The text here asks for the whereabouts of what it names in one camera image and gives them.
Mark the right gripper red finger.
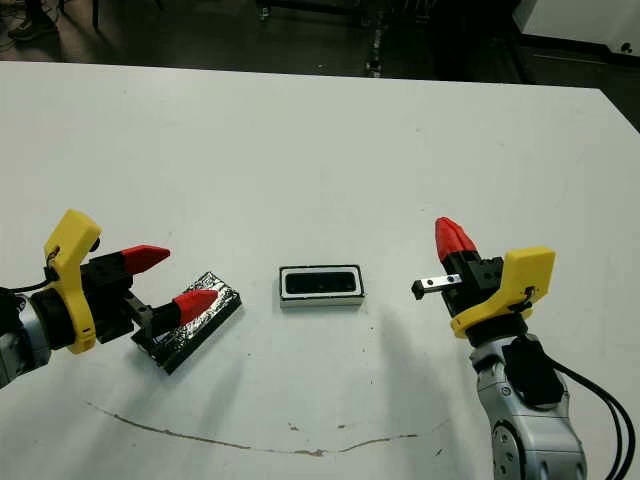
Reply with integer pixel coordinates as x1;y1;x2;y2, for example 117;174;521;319
445;217;484;274
433;216;464;276

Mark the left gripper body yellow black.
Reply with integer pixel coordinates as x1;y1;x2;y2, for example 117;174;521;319
43;208;159;356

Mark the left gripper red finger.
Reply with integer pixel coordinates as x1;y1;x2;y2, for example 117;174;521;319
115;244;172;277
149;288;220;334

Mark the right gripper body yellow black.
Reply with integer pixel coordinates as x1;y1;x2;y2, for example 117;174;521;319
410;246;557;341

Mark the black camera box lid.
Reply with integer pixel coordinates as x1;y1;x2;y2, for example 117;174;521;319
130;271;245;376

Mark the person's dark shoe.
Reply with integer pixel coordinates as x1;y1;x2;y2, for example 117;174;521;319
7;18;47;43

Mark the white cabinet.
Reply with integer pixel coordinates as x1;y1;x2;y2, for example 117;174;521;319
512;0;640;54

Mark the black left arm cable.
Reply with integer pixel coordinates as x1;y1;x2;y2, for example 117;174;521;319
0;267;59;295

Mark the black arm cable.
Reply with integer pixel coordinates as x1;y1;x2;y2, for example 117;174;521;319
549;362;634;480
0;267;59;295

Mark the white-lined camera box base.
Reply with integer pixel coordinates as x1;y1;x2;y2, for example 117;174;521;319
278;263;366;311

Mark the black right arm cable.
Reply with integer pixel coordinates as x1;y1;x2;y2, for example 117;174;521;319
549;362;634;480

